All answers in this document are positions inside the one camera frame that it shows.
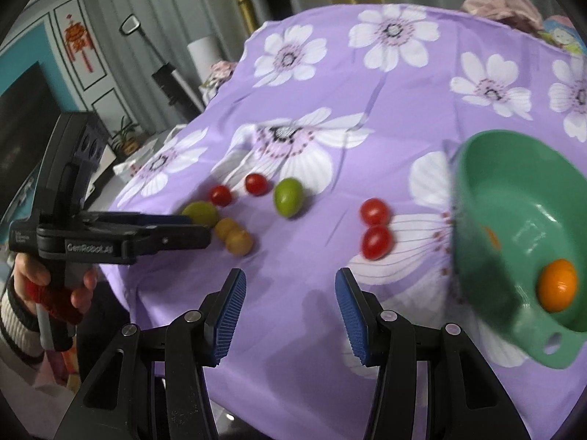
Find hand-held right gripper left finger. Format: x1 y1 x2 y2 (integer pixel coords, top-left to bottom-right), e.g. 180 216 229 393
55 268 247 440

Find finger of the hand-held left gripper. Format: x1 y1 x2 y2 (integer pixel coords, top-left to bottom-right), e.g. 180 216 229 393
80 212 197 228
118 224 212 258

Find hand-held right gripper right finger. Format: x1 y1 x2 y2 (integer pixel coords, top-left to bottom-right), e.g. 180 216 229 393
335 267 533 440

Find green jujube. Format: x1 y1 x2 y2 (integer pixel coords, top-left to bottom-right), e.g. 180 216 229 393
274 178 304 219
182 201 220 228

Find yellow-brown longan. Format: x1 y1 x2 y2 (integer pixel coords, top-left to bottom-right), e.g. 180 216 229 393
226 230 254 257
215 218 243 242

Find red cherry tomato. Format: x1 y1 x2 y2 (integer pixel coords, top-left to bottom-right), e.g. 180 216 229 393
360 198 391 226
210 185 234 207
362 225 395 260
245 173 269 197

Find green plastic bowl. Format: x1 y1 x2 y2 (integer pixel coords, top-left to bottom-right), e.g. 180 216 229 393
448 131 587 370

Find person's left forearm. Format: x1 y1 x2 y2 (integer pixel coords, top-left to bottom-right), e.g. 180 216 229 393
0 279 45 360

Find person's left hand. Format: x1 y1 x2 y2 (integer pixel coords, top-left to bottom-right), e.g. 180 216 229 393
11 254 98 326

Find potted plant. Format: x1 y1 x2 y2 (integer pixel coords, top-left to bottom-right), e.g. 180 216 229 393
111 117 141 155

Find black television screen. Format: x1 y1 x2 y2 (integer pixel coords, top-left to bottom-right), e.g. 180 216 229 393
0 62 64 214

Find black phone holder stand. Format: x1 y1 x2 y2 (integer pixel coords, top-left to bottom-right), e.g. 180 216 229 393
119 15 205 122

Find floral cloth bundle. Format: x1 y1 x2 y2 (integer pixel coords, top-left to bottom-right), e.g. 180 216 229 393
201 60 238 104

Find white cylinder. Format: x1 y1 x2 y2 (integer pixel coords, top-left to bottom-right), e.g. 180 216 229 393
187 37 222 89

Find purple floral tablecloth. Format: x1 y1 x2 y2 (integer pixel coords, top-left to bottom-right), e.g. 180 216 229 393
112 4 587 440

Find pink cloth bundle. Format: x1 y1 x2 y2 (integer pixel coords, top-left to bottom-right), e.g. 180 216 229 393
461 0 545 34

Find cartoon print pillow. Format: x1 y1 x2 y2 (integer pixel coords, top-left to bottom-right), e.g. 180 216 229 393
536 15 587 56

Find red knot wall decoration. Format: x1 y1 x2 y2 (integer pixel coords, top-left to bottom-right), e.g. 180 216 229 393
63 14 95 73

